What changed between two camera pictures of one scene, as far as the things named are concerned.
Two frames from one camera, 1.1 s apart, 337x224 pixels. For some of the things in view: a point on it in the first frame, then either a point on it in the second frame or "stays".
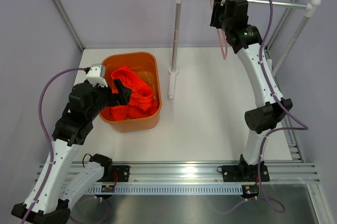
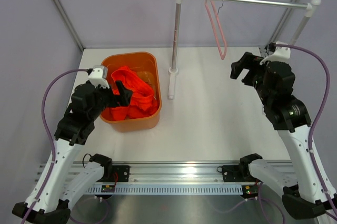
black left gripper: [124, 93] stays
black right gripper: [217, 8] to [245, 62]
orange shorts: [142, 102] stays
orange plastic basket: [147, 63] stays
